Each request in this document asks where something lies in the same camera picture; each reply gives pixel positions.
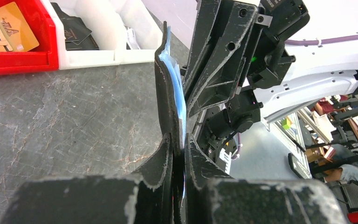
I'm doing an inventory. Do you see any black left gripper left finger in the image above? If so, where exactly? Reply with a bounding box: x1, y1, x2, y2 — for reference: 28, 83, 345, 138
1, 134, 173, 224

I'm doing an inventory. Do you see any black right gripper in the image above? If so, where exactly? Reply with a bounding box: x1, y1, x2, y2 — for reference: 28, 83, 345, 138
184, 0, 267, 173

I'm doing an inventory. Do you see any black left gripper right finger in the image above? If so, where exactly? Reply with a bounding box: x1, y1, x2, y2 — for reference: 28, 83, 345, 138
184, 133, 346, 224

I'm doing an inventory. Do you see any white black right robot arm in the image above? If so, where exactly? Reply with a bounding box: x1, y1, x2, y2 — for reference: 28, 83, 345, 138
184, 0, 358, 161

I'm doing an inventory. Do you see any stack of gold credit cards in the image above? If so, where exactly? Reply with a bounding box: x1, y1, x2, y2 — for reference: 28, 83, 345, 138
0, 1, 40, 52

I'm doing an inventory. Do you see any white plastic bin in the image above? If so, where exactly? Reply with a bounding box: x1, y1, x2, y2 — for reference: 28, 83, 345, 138
110, 0, 162, 64
42, 0, 126, 70

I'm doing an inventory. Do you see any black wallet in bin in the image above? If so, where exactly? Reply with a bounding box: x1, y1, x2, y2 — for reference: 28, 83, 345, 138
50, 2, 99, 51

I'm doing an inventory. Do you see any seated person in background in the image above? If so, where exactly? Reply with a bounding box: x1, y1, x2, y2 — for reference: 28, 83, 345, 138
320, 162, 358, 183

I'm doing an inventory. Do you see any red plastic bin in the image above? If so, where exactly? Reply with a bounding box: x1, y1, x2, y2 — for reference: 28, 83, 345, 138
0, 0, 59, 75

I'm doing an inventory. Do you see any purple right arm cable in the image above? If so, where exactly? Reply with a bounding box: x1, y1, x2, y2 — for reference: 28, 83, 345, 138
285, 32, 358, 47

